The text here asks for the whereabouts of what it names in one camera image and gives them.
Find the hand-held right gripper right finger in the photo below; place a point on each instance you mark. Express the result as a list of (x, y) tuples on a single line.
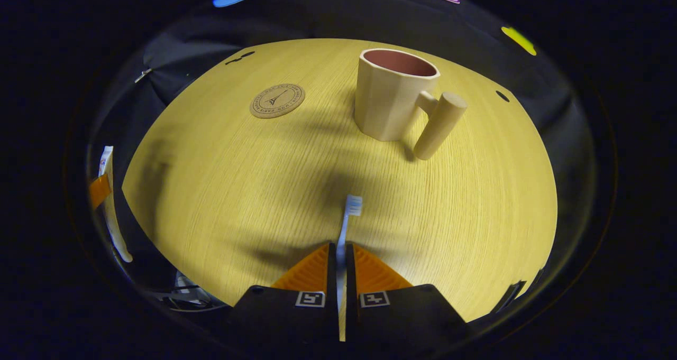
[(350, 275)]

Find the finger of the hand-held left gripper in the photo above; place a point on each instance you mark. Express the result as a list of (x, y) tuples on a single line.
[(99, 191)]

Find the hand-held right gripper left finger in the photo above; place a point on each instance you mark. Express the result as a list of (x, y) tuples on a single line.
[(331, 275)]

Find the white toothpaste tube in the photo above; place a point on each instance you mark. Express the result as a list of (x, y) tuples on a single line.
[(113, 228)]

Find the white toothbrush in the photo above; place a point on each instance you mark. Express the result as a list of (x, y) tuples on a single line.
[(353, 205)]

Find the beige cup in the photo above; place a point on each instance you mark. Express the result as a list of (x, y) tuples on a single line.
[(386, 106)]

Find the round cork coaster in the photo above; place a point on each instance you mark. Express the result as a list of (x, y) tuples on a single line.
[(277, 100)]

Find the wooden desktop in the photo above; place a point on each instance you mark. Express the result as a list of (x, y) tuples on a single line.
[(238, 191)]

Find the white clip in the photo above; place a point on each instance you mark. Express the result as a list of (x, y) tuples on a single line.
[(143, 75)]

